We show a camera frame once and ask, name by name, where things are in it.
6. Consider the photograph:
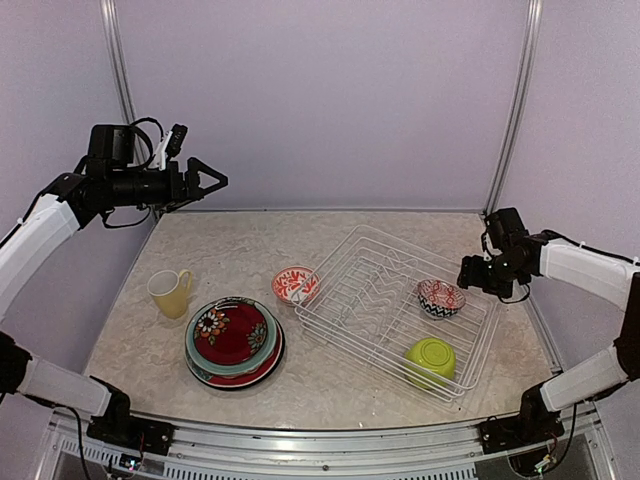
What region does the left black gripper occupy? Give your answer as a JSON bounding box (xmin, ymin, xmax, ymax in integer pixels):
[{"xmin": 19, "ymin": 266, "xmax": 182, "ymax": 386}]
[{"xmin": 108, "ymin": 155, "xmax": 228, "ymax": 212}]

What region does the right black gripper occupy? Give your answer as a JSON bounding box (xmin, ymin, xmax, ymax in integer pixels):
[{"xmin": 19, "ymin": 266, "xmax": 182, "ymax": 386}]
[{"xmin": 458, "ymin": 252, "xmax": 526, "ymax": 298}]

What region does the blue white patterned cup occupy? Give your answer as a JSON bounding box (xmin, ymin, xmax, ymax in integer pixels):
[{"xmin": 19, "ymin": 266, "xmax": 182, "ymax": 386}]
[{"xmin": 415, "ymin": 279, "xmax": 466, "ymax": 320}]

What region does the white wire dish rack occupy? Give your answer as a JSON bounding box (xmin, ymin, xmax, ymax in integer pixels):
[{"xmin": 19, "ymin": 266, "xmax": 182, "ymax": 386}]
[{"xmin": 291, "ymin": 225, "xmax": 502, "ymax": 402}]

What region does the yellow mug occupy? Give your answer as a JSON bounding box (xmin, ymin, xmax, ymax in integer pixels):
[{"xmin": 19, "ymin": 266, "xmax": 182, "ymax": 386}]
[{"xmin": 147, "ymin": 269, "xmax": 193, "ymax": 319}]

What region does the lime green bowl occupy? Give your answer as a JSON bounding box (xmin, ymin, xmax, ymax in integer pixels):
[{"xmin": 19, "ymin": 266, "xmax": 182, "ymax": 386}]
[{"xmin": 404, "ymin": 337, "xmax": 456, "ymax": 390}]

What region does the white red patterned bowl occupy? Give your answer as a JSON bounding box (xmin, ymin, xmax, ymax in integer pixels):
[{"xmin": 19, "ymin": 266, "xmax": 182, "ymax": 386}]
[{"xmin": 271, "ymin": 266, "xmax": 321, "ymax": 306}]

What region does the light teal floral plate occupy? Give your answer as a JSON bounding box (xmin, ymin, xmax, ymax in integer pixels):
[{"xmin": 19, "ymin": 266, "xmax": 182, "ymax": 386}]
[{"xmin": 185, "ymin": 297, "xmax": 278, "ymax": 377}]

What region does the pink scalloped plate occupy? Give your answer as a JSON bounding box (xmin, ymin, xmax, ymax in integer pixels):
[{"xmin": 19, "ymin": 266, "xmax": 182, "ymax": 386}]
[{"xmin": 187, "ymin": 344, "xmax": 281, "ymax": 384}]

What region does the black rimmed beige plate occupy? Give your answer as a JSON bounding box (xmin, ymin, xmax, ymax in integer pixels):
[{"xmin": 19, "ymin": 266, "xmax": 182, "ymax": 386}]
[{"xmin": 185, "ymin": 323, "xmax": 286, "ymax": 391}]

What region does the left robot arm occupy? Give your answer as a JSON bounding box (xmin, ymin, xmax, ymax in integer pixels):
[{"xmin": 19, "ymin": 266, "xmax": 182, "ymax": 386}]
[{"xmin": 1, "ymin": 122, "xmax": 229, "ymax": 445}]

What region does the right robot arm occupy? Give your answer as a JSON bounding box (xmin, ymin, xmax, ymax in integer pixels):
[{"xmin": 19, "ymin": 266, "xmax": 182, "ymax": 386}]
[{"xmin": 457, "ymin": 207, "xmax": 639, "ymax": 444}]

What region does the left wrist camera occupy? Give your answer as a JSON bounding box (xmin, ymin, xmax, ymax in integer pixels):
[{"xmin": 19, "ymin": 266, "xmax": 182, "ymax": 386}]
[{"xmin": 148, "ymin": 124, "xmax": 188, "ymax": 170}]

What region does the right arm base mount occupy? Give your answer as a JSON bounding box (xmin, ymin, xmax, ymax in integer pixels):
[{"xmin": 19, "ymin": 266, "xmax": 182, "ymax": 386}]
[{"xmin": 477, "ymin": 415, "xmax": 565, "ymax": 454}]

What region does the left aluminium corner post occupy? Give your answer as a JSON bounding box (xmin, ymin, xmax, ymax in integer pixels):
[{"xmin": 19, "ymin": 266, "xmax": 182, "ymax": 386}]
[{"xmin": 99, "ymin": 0, "xmax": 166, "ymax": 221}]

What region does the aluminium corner post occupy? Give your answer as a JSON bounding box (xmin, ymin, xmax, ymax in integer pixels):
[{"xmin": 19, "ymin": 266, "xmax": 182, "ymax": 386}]
[
  {"xmin": 482, "ymin": 0, "xmax": 544, "ymax": 216},
  {"xmin": 99, "ymin": 0, "xmax": 166, "ymax": 221}
]

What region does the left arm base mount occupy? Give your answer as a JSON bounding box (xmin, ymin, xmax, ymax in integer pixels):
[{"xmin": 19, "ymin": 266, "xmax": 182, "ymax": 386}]
[{"xmin": 87, "ymin": 416, "xmax": 175, "ymax": 456}]

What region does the aluminium front rail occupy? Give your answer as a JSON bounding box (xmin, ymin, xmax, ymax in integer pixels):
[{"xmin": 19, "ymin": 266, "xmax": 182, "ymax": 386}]
[{"xmin": 47, "ymin": 404, "xmax": 616, "ymax": 480}]

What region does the right aluminium corner post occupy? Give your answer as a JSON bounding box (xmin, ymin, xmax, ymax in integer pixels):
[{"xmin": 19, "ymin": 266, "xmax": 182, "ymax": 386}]
[{"xmin": 482, "ymin": 0, "xmax": 544, "ymax": 216}]

